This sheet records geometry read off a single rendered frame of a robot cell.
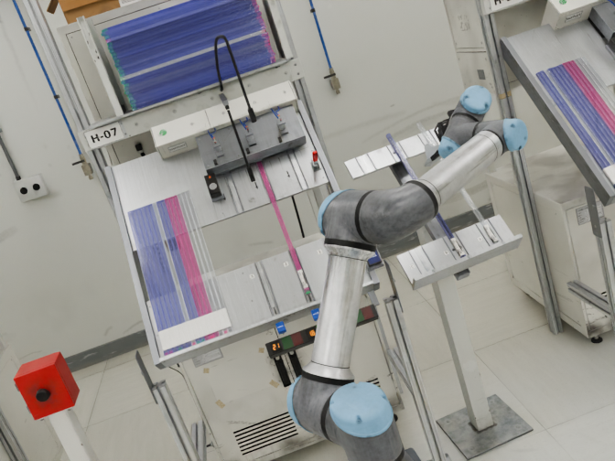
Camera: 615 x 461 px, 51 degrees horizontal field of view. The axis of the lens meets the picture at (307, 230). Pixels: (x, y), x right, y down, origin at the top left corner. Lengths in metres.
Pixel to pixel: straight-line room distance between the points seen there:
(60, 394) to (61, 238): 1.87
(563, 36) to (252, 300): 1.44
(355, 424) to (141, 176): 1.25
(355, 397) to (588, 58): 1.58
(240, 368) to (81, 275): 1.85
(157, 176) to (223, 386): 0.76
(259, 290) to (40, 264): 2.23
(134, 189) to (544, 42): 1.51
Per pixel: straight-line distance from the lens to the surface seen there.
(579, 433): 2.38
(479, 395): 2.36
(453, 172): 1.43
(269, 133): 2.15
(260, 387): 2.37
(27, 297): 4.09
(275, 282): 1.97
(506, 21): 2.67
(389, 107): 3.89
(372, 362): 2.41
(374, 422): 1.31
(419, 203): 1.34
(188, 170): 2.20
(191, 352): 1.95
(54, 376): 2.16
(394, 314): 2.02
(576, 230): 2.53
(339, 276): 1.40
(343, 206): 1.40
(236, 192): 2.12
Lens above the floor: 1.49
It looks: 17 degrees down
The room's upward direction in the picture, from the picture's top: 19 degrees counter-clockwise
